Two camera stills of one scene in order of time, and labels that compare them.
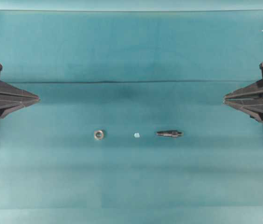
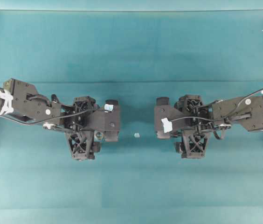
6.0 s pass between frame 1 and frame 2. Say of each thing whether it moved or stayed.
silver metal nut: stayed
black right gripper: moved
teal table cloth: stayed
